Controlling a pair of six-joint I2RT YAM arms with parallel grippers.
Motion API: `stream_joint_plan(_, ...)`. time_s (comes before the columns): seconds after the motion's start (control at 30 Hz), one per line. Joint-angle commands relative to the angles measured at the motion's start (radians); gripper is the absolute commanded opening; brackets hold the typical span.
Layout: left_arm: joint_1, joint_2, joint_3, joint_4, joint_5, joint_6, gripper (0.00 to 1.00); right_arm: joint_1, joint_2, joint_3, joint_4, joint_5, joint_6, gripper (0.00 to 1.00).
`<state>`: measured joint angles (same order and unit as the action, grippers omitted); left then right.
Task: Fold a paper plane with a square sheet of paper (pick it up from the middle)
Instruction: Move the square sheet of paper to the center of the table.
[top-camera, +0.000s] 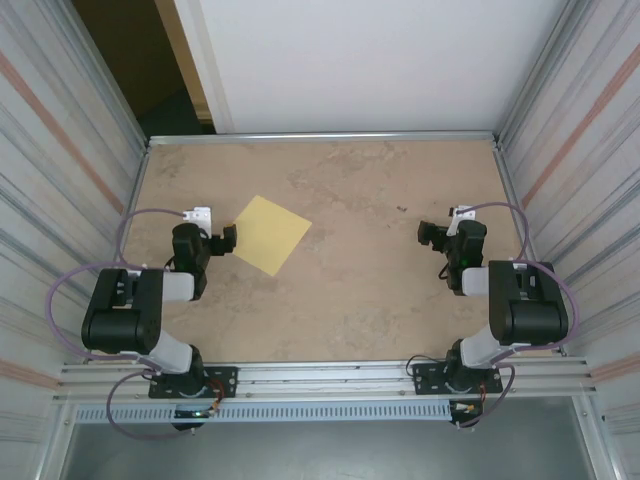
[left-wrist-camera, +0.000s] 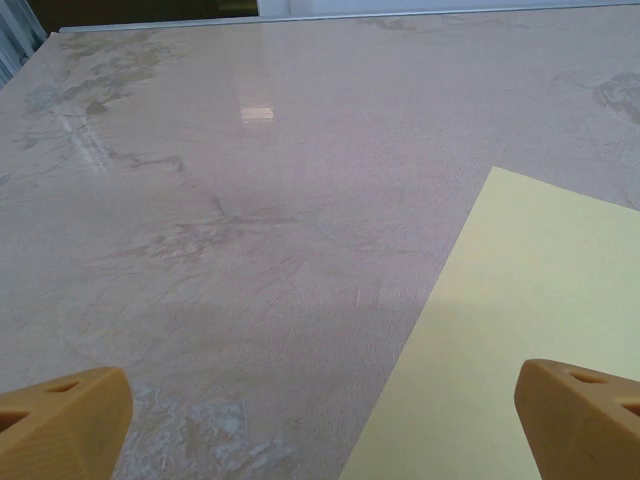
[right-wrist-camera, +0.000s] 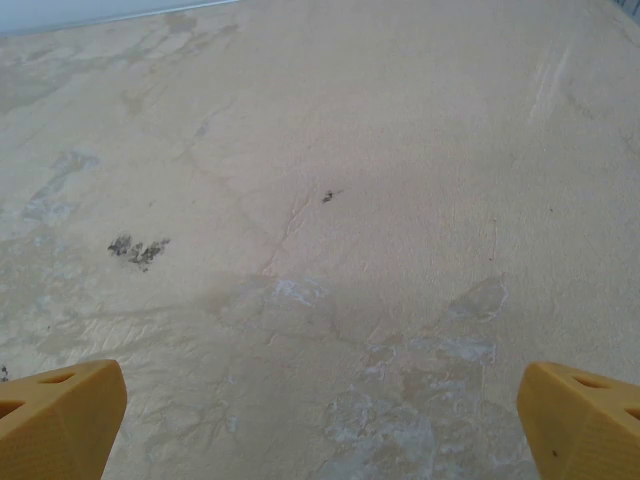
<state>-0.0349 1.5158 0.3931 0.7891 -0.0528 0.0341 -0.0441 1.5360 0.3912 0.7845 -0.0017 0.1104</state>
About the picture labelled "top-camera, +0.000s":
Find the aluminium corner post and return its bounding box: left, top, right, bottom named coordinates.
left=497, top=0, right=584, bottom=146

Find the long aluminium mounting rail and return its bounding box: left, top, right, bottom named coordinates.
left=58, top=357, right=599, bottom=401

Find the aluminium table side rail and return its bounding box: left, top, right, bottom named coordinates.
left=89, top=142, right=151, bottom=364
left=492, top=139, right=570, bottom=357

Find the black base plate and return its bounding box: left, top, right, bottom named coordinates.
left=148, top=366, right=239, bottom=400

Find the white door frame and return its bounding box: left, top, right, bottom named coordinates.
left=172, top=0, right=236, bottom=135

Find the black electronics with wires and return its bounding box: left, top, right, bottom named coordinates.
left=412, top=360, right=503, bottom=396

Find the grey slotted cable duct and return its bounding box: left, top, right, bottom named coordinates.
left=74, top=402, right=454, bottom=422

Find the grey metal panel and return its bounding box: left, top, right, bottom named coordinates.
left=59, top=422, right=599, bottom=480

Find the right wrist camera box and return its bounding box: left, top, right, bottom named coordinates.
left=446, top=204, right=477, bottom=237

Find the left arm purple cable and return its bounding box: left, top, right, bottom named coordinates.
left=45, top=206, right=197, bottom=441

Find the yellow paper sheet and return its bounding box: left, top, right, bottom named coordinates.
left=232, top=194, right=312, bottom=277

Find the aluminium rear frame bar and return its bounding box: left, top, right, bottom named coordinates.
left=147, top=130, right=501, bottom=146

